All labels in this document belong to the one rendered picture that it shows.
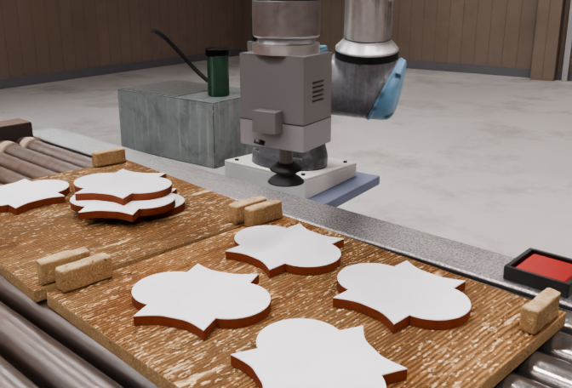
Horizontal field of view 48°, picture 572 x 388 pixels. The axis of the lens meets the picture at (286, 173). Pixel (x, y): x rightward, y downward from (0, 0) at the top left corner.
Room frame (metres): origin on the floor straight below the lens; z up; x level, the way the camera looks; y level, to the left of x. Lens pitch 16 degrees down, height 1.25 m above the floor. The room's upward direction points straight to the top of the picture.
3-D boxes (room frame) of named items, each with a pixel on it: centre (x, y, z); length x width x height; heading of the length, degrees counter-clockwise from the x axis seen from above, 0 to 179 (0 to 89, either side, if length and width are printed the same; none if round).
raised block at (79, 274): (0.65, 0.22, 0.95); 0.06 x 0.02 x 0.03; 135
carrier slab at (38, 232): (0.90, 0.28, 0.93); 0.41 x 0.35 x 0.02; 43
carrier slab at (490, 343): (0.60, -0.01, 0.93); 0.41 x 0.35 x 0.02; 45
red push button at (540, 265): (0.70, -0.31, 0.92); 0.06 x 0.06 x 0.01; 48
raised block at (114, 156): (1.13, 0.32, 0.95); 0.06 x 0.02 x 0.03; 133
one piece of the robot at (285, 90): (0.72, 0.01, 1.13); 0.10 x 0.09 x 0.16; 148
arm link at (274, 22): (0.73, 0.00, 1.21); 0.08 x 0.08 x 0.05
